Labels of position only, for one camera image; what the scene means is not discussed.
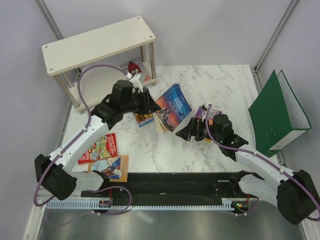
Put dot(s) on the dog picture book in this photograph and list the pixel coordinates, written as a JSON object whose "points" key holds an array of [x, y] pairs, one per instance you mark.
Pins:
{"points": [[144, 119]]}

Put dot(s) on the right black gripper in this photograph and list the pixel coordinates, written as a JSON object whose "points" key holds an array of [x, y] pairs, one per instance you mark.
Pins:
{"points": [[190, 129]]}

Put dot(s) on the aluminium frame post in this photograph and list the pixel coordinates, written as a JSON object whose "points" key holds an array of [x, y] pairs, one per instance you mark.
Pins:
{"points": [[275, 34], [42, 6]]}

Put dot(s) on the white slotted cable duct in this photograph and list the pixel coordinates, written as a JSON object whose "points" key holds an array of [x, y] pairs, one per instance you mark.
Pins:
{"points": [[99, 204]]}

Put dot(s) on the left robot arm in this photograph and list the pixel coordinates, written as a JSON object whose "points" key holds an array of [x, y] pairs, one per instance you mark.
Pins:
{"points": [[55, 172]]}

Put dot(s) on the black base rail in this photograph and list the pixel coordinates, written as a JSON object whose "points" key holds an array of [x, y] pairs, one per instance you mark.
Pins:
{"points": [[173, 188]]}

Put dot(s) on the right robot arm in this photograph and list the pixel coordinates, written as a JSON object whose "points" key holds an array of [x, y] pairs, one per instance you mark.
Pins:
{"points": [[293, 193]]}

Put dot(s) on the pink book on shelf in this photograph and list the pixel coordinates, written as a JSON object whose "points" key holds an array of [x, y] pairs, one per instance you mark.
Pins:
{"points": [[136, 66]]}

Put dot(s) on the white two-tier shelf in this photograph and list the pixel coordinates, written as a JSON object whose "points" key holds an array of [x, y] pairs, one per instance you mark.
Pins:
{"points": [[79, 51]]}

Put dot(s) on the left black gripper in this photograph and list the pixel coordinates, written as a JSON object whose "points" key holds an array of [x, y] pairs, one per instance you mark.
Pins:
{"points": [[149, 105]]}

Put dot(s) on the aluminium frame post left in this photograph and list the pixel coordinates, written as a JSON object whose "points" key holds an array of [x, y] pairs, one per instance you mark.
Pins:
{"points": [[42, 6]]}

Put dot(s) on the aluminium frame post right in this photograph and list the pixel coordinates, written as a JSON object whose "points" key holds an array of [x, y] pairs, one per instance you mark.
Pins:
{"points": [[275, 34]]}

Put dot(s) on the red Treehouse book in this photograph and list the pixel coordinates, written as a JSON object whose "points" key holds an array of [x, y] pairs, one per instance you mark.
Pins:
{"points": [[103, 148]]}

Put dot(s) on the Jane Eyre blue book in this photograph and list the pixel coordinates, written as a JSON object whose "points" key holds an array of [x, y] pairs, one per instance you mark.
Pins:
{"points": [[174, 108]]}

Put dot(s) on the green lever arch binder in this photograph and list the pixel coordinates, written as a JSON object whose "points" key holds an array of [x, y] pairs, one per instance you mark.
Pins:
{"points": [[277, 116]]}

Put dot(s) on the orange illustrated book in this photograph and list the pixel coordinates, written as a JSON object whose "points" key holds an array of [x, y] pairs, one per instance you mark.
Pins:
{"points": [[115, 169]]}

